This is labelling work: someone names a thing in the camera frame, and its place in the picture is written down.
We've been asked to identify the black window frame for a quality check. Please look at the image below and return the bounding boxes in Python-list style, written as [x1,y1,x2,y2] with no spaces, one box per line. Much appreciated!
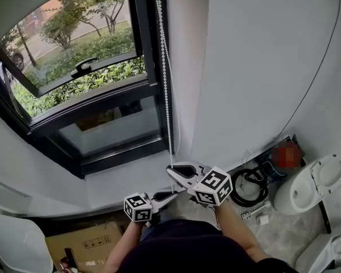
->
[0,0,176,180]

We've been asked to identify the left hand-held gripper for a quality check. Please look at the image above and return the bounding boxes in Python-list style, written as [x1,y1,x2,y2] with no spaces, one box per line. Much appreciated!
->
[123,191,178,229]

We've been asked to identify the person's left forearm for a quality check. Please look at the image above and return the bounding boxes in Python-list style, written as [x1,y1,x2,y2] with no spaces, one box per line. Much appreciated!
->
[102,222,144,273]

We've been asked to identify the white plastic rod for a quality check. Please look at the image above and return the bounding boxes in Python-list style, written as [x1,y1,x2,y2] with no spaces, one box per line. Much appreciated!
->
[249,200,271,216]

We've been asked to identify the white bead pull chain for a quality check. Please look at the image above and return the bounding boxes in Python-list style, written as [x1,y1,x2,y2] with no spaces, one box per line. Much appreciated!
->
[152,0,182,195]

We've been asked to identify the coiled black hose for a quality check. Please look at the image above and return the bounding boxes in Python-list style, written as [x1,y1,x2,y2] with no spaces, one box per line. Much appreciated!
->
[231,168,271,209]

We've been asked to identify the person's black shirt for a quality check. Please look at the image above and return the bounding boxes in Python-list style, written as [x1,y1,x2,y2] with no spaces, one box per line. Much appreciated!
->
[118,220,299,273]

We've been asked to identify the black window handle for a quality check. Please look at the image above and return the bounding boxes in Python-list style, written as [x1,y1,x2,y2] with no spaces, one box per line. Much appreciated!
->
[70,57,98,79]

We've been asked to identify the white toilet with open seat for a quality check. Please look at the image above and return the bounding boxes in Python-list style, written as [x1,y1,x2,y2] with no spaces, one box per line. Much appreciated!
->
[295,231,341,273]

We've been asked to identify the thin black wall cable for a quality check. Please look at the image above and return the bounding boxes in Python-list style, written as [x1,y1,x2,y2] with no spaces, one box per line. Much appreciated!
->
[272,0,341,143]

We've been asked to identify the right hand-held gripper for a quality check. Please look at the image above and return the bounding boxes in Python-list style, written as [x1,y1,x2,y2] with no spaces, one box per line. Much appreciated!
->
[166,160,234,208]

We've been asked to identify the black open window sash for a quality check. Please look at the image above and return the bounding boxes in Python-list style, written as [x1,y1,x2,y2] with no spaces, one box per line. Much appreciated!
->
[0,0,145,98]

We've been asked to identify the white plastic basin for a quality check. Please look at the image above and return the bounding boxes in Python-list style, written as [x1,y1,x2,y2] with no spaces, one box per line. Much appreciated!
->
[0,213,54,273]

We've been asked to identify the white toilet with raised lid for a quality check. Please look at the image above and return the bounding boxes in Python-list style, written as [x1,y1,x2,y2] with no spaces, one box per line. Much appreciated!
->
[273,154,341,216]

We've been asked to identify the person's right forearm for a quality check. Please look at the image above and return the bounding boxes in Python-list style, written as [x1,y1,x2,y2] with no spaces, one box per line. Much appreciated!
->
[214,202,273,264]

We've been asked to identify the person's blue jeans leg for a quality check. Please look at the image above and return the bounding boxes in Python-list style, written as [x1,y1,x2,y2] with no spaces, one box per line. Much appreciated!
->
[142,209,174,240]

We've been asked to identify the red topped vacuum cleaner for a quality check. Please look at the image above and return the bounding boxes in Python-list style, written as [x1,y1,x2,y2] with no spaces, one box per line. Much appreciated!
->
[265,142,302,177]

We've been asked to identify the closed brown cardboard box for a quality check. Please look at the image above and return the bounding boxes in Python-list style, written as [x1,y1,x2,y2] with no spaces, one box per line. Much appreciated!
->
[44,220,126,273]

